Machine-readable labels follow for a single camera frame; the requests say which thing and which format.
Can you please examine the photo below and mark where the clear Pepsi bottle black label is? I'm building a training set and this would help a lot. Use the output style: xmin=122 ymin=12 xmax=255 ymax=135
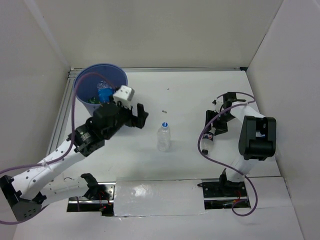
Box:
xmin=200 ymin=127 xmax=216 ymax=156

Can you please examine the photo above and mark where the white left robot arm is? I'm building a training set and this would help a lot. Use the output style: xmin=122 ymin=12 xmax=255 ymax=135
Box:
xmin=0 ymin=102 xmax=149 ymax=224

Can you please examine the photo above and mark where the white front cover panel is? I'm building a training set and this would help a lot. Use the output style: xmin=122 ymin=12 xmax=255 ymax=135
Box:
xmin=113 ymin=180 xmax=206 ymax=217

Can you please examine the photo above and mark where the blue label bottle far right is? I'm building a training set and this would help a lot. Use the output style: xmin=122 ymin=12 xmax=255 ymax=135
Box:
xmin=256 ymin=131 xmax=266 ymax=138

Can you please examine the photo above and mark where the blue plastic bin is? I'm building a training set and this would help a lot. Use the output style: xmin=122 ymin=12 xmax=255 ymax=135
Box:
xmin=73 ymin=63 xmax=128 ymax=115

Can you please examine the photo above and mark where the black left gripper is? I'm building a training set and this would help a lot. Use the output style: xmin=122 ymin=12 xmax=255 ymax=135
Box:
xmin=104 ymin=94 xmax=149 ymax=141

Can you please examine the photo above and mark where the aluminium table edge rail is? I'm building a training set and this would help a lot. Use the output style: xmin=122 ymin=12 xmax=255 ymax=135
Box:
xmin=46 ymin=68 xmax=82 ymax=155

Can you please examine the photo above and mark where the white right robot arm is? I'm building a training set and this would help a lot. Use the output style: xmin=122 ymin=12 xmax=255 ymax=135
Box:
xmin=200 ymin=92 xmax=277 ymax=196

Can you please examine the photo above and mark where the crushed bottle blue label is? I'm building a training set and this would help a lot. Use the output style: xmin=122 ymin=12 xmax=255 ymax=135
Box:
xmin=97 ymin=80 xmax=114 ymax=104

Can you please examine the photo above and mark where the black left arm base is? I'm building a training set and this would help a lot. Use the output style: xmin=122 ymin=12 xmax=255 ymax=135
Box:
xmin=66 ymin=181 xmax=116 ymax=217

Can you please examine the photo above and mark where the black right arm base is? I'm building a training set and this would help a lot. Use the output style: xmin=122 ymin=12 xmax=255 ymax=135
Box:
xmin=197 ymin=180 xmax=251 ymax=210

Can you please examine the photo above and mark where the clear bottle white blue cap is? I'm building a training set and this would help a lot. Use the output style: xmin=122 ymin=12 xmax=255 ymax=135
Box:
xmin=157 ymin=121 xmax=171 ymax=152

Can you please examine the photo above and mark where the green plastic bottle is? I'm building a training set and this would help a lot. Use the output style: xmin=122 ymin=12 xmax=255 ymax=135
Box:
xmin=87 ymin=96 xmax=100 ymax=105

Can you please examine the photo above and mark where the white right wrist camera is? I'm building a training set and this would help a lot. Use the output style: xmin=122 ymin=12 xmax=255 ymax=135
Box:
xmin=212 ymin=96 xmax=225 ymax=113

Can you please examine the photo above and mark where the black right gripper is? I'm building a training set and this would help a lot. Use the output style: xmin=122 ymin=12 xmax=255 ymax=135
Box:
xmin=203 ymin=109 xmax=236 ymax=136

